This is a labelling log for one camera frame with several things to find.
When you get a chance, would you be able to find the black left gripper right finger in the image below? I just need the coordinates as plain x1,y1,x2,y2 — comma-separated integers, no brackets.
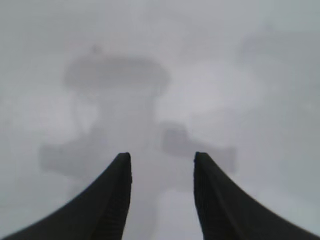
193,151,320,240

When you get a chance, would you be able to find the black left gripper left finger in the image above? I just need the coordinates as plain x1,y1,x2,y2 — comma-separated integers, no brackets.
0,151,133,240

